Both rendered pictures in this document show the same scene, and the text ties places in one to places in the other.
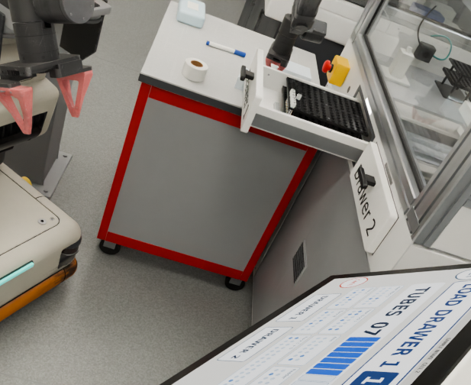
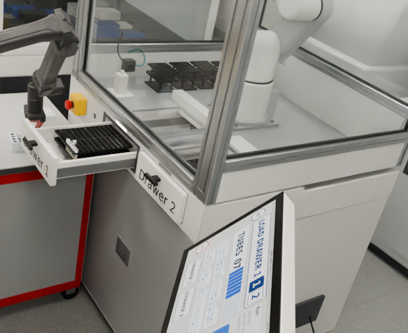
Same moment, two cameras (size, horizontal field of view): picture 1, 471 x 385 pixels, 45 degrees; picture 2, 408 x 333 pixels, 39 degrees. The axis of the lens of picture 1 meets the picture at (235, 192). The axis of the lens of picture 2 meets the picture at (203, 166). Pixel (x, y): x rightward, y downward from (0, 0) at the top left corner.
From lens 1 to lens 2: 0.63 m
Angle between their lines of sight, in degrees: 25
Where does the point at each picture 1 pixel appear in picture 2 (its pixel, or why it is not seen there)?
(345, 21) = not seen: hidden behind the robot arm
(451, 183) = (212, 164)
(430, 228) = (211, 193)
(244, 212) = (59, 237)
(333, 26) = not seen: hidden behind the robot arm
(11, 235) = not seen: outside the picture
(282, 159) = (72, 185)
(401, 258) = (203, 218)
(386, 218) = (181, 198)
